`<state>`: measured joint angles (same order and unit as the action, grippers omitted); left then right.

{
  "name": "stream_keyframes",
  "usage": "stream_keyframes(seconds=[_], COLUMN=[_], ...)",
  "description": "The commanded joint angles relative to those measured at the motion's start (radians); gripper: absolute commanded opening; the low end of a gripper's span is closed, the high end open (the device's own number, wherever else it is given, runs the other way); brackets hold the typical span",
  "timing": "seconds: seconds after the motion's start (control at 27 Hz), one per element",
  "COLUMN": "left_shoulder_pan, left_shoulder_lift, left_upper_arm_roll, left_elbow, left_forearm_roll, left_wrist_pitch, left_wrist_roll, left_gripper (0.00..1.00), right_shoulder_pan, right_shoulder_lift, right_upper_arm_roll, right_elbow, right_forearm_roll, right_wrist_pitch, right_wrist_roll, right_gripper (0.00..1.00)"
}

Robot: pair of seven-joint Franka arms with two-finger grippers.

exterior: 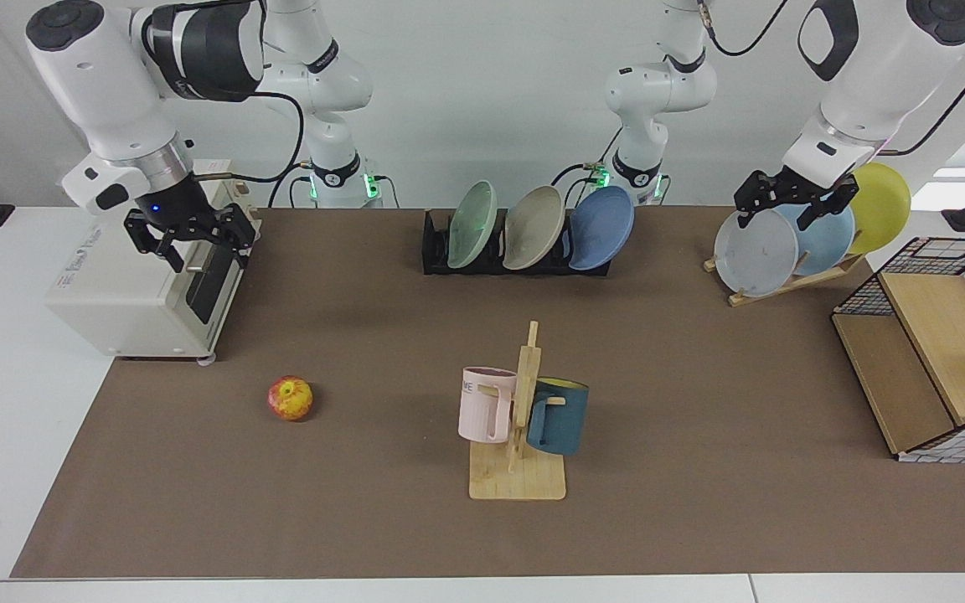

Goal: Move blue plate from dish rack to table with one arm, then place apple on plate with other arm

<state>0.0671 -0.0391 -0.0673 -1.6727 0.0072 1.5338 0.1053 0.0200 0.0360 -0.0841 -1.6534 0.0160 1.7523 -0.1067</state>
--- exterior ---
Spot beige plate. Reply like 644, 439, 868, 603
503, 185, 567, 271

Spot pale green plate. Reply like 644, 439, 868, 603
447, 181, 499, 270

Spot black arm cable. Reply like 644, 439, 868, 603
194, 90, 306, 209
698, 0, 965, 157

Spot red yellow apple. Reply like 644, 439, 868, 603
268, 376, 314, 422

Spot wooden plate stand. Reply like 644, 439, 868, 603
703, 251, 864, 307

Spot wire basket with wooden floor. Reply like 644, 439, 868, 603
832, 237, 965, 464

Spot black dish rack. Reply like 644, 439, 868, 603
422, 209, 613, 277

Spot pale toaster oven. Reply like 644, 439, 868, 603
45, 180, 261, 363

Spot wooden cup stand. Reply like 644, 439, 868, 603
469, 321, 567, 502

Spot grey plate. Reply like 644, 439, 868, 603
714, 208, 800, 297

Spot yellow plate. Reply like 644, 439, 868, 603
847, 162, 912, 255

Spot light blue plate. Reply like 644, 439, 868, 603
788, 201, 856, 277

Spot brown table cloth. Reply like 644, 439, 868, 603
11, 208, 965, 579

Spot dark teal cup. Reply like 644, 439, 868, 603
526, 378, 590, 456

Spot pink cup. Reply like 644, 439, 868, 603
458, 367, 518, 444

